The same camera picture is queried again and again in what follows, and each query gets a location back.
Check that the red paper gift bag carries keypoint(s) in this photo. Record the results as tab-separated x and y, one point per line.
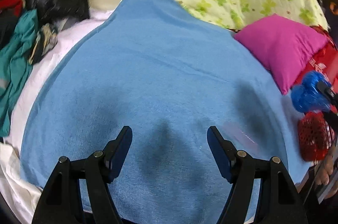
324	61

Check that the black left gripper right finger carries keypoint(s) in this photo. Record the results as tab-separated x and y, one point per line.
278	200

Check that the pale pink bed sheet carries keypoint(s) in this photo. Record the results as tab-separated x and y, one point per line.
42	70

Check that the clear plastic wrapper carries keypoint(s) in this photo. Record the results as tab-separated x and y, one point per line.
240	140

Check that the red mesh trash basket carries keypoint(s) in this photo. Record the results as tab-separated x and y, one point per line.
315	137

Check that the blue fleece blanket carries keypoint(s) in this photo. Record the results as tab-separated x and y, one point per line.
169	77

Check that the blue plastic bag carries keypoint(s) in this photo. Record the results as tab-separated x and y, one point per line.
306	98

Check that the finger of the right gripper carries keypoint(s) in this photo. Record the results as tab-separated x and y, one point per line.
332	119
327	92

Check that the magenta pillow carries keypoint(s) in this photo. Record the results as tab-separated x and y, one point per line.
282	46

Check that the right hand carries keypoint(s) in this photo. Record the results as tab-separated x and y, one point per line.
324	176

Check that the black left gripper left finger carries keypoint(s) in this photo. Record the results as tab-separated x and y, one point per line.
60	201

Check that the teal garment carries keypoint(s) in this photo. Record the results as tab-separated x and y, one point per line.
15	69

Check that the white cloth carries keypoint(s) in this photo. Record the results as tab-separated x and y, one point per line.
21	196

